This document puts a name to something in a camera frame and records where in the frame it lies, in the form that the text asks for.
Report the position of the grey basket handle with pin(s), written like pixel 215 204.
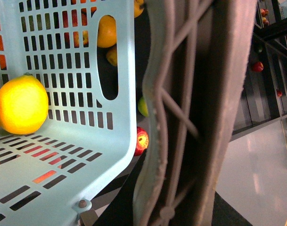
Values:
pixel 192 87

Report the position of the yellow lemon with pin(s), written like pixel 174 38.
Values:
pixel 24 105

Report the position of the golden pear apple back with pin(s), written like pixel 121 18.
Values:
pixel 138 8

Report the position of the brown kiwi far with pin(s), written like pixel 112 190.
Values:
pixel 111 56

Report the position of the yellow orange persimmon fruit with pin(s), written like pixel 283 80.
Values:
pixel 107 36

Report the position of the red apple front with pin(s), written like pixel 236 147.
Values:
pixel 142 141

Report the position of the light teal plastic basket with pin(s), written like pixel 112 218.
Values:
pixel 49 177

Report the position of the green apple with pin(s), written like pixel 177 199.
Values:
pixel 142 107

